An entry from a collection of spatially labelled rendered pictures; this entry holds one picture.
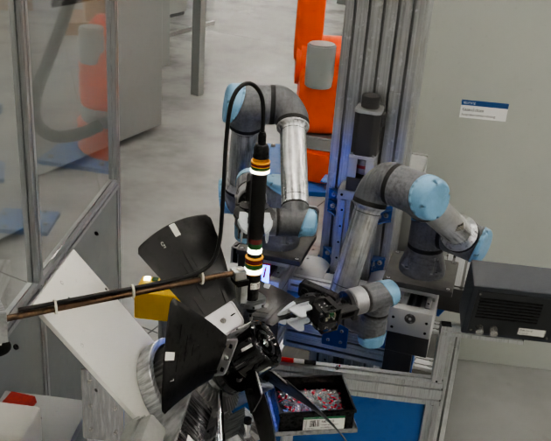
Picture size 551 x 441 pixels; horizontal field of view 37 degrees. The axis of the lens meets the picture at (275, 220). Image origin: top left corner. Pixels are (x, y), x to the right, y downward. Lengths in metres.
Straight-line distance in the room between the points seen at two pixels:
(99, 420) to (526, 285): 1.17
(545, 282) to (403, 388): 0.53
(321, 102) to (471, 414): 2.72
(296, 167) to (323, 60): 3.44
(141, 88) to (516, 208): 3.62
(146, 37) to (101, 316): 4.75
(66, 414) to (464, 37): 2.23
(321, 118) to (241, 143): 3.39
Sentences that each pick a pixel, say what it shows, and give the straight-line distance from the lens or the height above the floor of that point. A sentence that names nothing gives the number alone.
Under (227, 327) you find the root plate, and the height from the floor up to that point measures 1.24.
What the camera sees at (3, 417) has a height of 0.97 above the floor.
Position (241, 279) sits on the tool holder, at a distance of 1.92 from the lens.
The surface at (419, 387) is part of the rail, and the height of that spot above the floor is 0.84.
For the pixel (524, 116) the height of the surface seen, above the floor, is 1.27.
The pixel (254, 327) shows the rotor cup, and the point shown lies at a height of 1.26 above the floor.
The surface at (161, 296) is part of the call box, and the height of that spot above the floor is 1.07.
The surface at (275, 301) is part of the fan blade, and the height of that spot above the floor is 1.18.
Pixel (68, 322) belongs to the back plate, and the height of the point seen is 1.29.
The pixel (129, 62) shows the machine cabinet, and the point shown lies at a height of 0.65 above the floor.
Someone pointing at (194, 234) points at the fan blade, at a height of 1.42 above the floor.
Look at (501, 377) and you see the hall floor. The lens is 4.17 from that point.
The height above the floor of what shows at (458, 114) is 1.25.
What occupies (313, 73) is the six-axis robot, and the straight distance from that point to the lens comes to 5.69.
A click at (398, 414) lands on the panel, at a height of 0.72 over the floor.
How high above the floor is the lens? 2.29
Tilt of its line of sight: 25 degrees down
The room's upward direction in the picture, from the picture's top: 4 degrees clockwise
